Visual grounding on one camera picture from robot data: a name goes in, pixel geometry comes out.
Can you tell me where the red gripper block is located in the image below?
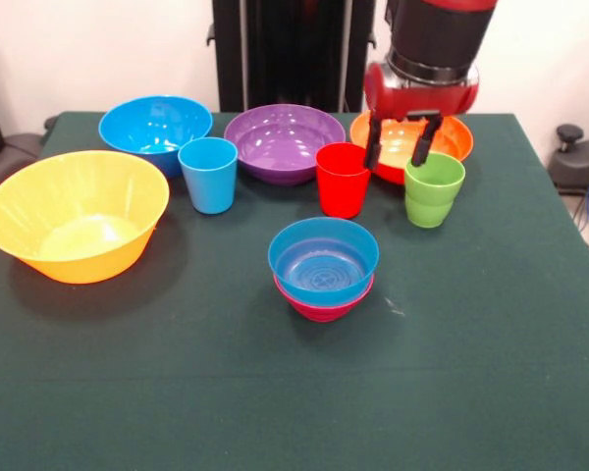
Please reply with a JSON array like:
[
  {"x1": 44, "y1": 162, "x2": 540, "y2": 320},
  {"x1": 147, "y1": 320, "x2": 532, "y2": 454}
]
[{"x1": 362, "y1": 61, "x2": 481, "y2": 173}]

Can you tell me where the green cup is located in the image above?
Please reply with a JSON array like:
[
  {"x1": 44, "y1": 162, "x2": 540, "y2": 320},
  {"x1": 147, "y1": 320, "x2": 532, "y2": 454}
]
[{"x1": 403, "y1": 152, "x2": 467, "y2": 230}]

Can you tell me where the small blue bowl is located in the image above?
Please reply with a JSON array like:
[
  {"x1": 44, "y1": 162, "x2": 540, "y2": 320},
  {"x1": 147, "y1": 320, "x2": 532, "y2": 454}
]
[{"x1": 267, "y1": 216, "x2": 381, "y2": 309}]

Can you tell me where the pink bowl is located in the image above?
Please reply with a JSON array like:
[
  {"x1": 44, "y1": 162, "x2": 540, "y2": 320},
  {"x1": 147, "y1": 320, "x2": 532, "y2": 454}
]
[{"x1": 273, "y1": 274, "x2": 376, "y2": 324}]

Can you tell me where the orange bowl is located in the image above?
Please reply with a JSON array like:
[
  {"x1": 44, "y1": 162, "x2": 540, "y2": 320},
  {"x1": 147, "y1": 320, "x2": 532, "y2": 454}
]
[{"x1": 348, "y1": 110, "x2": 475, "y2": 187}]

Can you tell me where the red cup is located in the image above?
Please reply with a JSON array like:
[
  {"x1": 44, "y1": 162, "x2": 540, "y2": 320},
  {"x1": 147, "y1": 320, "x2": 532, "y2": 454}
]
[{"x1": 315, "y1": 141, "x2": 375, "y2": 221}]

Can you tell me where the purple bowl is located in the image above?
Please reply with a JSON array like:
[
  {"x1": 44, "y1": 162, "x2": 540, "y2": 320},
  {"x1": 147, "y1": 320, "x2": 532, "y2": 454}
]
[{"x1": 223, "y1": 103, "x2": 348, "y2": 186}]

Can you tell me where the blue cup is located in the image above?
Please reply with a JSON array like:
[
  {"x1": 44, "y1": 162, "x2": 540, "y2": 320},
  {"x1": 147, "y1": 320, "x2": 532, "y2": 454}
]
[{"x1": 177, "y1": 136, "x2": 240, "y2": 215}]

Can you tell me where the large blue bowl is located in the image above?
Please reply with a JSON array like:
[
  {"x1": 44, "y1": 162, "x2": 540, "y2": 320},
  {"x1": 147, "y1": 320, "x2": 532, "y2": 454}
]
[{"x1": 97, "y1": 94, "x2": 215, "y2": 179}]

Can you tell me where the dark green tablecloth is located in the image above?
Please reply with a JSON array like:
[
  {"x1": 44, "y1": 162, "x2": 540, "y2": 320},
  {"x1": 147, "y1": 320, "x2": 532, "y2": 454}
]
[{"x1": 0, "y1": 111, "x2": 589, "y2": 471}]

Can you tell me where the large yellow bowl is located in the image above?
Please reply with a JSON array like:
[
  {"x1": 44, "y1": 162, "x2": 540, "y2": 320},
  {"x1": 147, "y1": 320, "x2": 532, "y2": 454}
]
[{"x1": 0, "y1": 149, "x2": 171, "y2": 286}]

